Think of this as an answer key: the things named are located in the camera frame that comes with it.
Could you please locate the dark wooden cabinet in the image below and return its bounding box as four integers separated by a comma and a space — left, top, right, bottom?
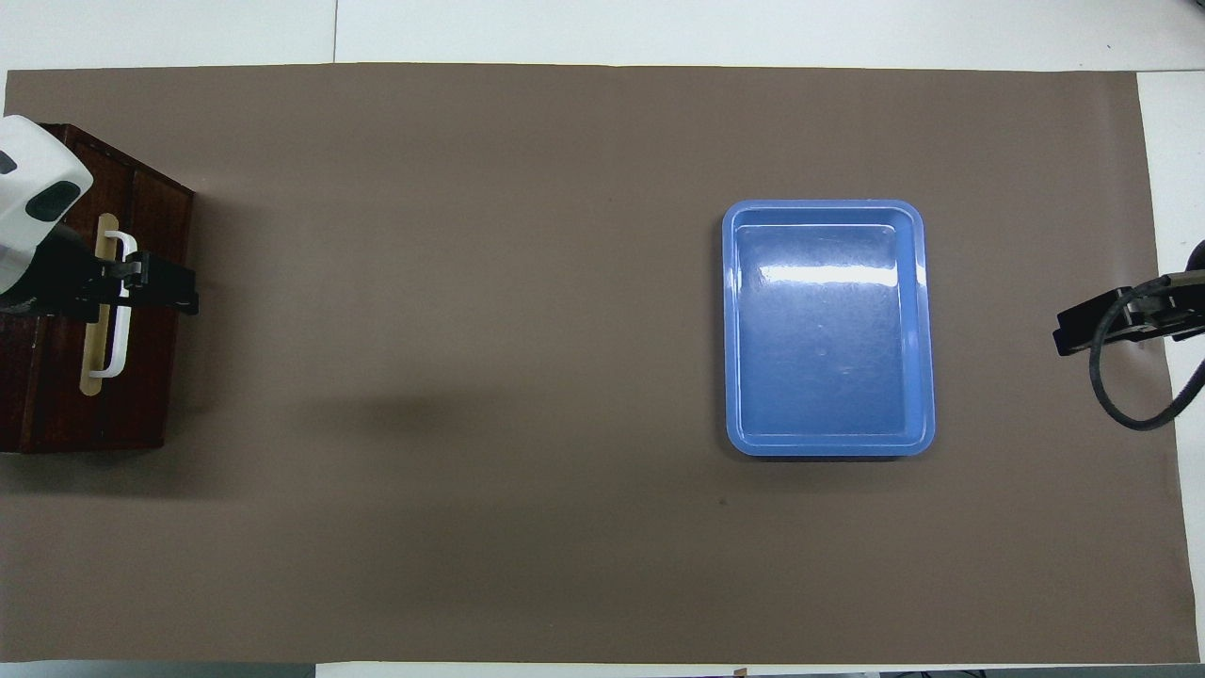
0, 123, 196, 456

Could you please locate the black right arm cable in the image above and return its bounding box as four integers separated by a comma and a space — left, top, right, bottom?
1088, 282, 1205, 432

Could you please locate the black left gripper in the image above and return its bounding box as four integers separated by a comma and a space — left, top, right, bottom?
0, 222, 201, 317

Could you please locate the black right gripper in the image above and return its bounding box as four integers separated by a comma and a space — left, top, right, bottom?
1052, 239, 1205, 358

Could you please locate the blue plastic tray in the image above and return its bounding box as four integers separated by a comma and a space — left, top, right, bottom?
722, 199, 937, 459

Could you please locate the wooden drawer with white handle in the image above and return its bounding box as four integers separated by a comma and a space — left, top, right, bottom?
21, 127, 196, 453

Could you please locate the brown table mat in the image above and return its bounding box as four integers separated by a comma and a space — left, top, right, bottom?
0, 63, 1201, 666

